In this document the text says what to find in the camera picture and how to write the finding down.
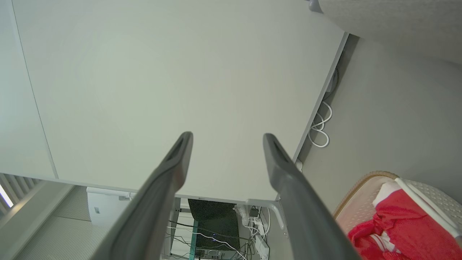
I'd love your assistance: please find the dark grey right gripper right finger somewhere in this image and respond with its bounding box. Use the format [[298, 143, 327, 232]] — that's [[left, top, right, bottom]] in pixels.
[[263, 133, 361, 260]]

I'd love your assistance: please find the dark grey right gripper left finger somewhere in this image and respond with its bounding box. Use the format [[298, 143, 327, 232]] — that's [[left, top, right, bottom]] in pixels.
[[90, 132, 194, 260]]

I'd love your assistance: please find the red white-striped garment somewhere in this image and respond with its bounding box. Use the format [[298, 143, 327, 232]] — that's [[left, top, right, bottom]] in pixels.
[[347, 182, 462, 260]]

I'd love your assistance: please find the grey panel leg with caster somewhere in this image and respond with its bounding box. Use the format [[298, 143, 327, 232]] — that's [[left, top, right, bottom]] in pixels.
[[246, 198, 289, 238]]

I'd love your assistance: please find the white box cabinet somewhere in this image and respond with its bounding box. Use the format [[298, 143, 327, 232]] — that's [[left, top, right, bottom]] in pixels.
[[87, 186, 137, 228]]

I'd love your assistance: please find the cream perforated laundry basket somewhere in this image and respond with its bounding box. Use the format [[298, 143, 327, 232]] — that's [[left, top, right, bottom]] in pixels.
[[332, 171, 462, 260]]

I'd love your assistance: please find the white power strip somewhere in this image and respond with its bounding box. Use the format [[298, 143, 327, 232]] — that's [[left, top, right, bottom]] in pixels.
[[254, 234, 270, 260]]

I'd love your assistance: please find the black computer tower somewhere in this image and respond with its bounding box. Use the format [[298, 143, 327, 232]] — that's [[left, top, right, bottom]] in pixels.
[[188, 199, 241, 259]]

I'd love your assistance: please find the large white partition panel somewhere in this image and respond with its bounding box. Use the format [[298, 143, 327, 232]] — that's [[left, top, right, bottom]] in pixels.
[[0, 0, 350, 203]]

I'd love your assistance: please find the white looped floor cable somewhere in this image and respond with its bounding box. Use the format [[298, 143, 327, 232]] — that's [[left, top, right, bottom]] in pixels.
[[308, 101, 333, 148]]

